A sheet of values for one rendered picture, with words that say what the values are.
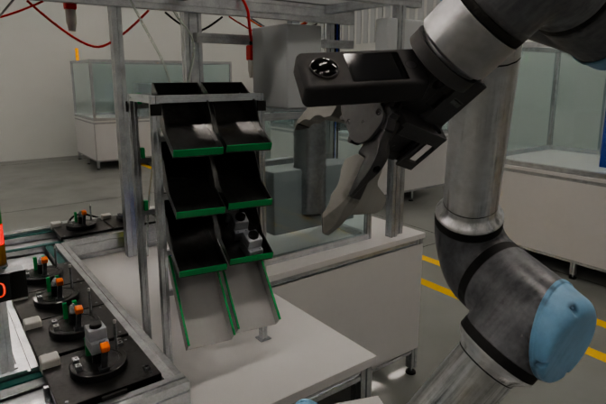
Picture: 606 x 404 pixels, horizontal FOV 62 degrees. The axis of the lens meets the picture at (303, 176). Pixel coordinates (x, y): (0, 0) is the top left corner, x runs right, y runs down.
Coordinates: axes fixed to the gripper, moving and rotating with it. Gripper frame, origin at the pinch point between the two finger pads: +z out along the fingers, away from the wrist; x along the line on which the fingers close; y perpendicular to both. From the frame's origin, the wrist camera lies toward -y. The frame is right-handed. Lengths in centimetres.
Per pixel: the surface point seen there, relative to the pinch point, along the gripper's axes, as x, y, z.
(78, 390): 9, 6, 98
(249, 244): 39, 42, 69
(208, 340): 19, 37, 88
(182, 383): 7, 27, 87
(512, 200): 186, 394, 137
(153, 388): 7, 21, 90
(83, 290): 56, 17, 137
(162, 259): 39, 22, 84
